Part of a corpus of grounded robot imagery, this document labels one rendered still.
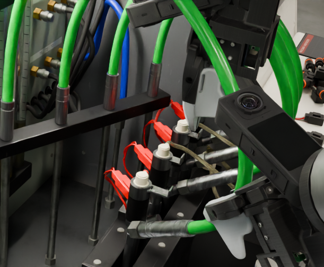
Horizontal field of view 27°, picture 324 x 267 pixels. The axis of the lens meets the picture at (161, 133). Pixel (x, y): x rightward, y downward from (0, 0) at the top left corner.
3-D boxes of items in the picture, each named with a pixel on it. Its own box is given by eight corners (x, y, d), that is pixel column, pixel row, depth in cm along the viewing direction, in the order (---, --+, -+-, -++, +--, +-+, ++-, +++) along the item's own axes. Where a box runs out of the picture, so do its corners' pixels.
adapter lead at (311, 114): (322, 122, 135) (324, 113, 134) (322, 126, 133) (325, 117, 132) (262, 108, 136) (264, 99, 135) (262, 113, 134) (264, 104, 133)
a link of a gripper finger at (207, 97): (223, 152, 76) (239, 80, 71) (175, 137, 77) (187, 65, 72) (230, 141, 78) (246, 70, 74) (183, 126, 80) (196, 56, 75)
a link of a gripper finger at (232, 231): (206, 269, 66) (257, 260, 58) (181, 214, 66) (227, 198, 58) (230, 256, 67) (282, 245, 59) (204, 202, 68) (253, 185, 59)
